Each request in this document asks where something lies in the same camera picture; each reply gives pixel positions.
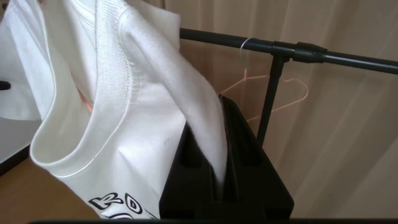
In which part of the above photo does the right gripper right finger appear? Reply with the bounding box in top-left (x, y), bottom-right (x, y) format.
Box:
top-left (218, 94), bottom-right (295, 219)

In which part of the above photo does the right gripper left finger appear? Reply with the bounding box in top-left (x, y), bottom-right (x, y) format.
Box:
top-left (159, 121), bottom-right (224, 219)

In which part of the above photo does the white printed t-shirt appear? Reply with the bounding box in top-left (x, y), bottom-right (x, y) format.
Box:
top-left (0, 0), bottom-right (229, 220)

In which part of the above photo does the pink clothes hanger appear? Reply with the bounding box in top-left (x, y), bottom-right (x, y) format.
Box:
top-left (75, 86), bottom-right (94, 113)
top-left (220, 37), bottom-right (310, 123)

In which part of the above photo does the black clothes rack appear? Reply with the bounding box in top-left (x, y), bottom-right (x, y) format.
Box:
top-left (179, 27), bottom-right (398, 147)

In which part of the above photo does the beige curtain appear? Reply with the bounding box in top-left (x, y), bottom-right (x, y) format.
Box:
top-left (141, 0), bottom-right (398, 218)

